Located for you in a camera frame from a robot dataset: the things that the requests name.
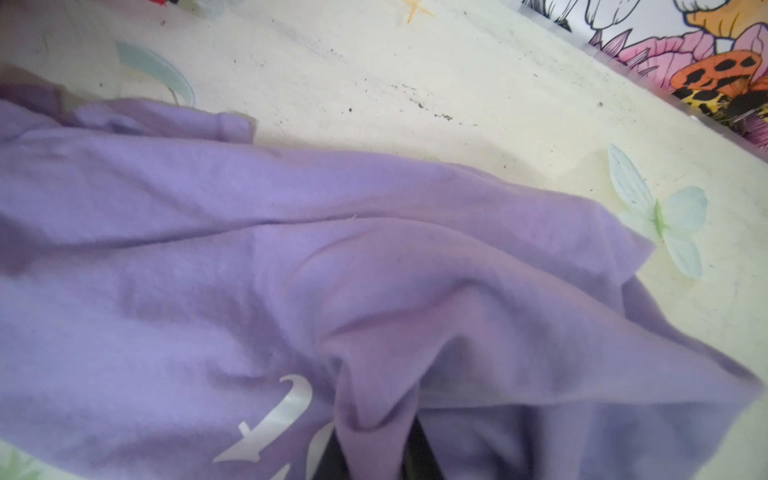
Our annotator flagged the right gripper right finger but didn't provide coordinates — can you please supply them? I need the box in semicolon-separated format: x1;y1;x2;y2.
403;417;444;480

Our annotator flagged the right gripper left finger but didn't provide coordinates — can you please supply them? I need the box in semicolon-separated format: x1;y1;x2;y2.
311;431;350;480

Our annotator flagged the purple cloth with print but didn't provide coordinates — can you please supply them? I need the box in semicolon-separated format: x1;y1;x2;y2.
1;86;762;479

